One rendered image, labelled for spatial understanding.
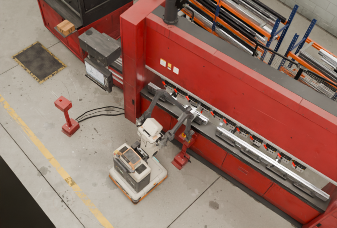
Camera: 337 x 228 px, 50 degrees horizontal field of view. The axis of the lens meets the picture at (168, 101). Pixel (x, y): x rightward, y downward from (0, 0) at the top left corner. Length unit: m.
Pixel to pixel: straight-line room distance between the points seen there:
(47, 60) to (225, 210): 4.16
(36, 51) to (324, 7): 5.86
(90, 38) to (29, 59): 2.72
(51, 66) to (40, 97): 0.71
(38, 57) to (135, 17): 3.22
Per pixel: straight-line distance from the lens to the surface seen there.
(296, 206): 5.41
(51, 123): 6.32
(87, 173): 5.80
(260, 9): 6.15
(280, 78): 4.10
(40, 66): 7.07
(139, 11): 4.49
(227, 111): 4.68
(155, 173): 5.44
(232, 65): 4.05
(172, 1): 4.13
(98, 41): 4.63
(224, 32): 6.65
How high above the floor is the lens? 5.28
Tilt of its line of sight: 55 degrees down
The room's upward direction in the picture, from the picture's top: 7 degrees clockwise
